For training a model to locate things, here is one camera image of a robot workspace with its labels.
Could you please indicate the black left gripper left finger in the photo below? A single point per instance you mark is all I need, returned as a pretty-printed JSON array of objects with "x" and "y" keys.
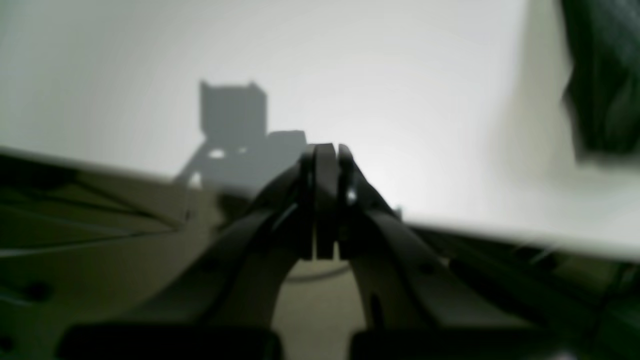
[{"x": 222, "y": 306}]

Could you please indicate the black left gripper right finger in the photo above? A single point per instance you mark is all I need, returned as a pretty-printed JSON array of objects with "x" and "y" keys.
[{"x": 415, "y": 308}]

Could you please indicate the grey T-shirt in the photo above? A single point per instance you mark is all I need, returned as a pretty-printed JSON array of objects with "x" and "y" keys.
[{"x": 603, "y": 91}]

